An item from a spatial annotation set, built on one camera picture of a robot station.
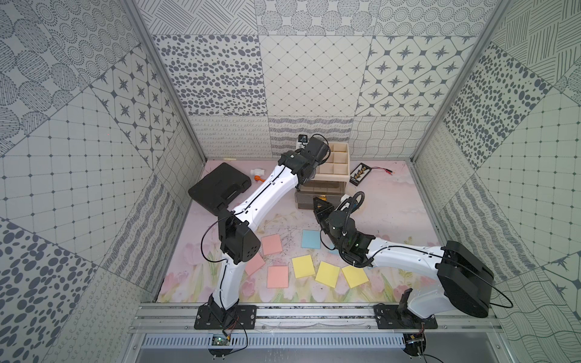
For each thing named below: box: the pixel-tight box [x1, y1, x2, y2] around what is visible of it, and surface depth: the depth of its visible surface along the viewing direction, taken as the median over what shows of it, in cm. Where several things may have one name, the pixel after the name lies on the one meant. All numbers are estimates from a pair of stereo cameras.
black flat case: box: [187, 162, 252, 216], surface depth 106 cm
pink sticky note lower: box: [266, 265, 289, 289], surface depth 84 cm
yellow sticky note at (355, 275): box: [341, 265, 370, 289], surface depth 83 cm
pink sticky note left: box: [245, 252, 266, 277], surface depth 85 cm
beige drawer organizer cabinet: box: [295, 142, 351, 210], surface depth 87 cm
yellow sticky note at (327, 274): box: [314, 260, 341, 289], surface depth 85 cm
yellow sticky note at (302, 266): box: [291, 254, 316, 280], surface depth 87 cm
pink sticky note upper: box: [261, 233, 283, 256], surface depth 92 cm
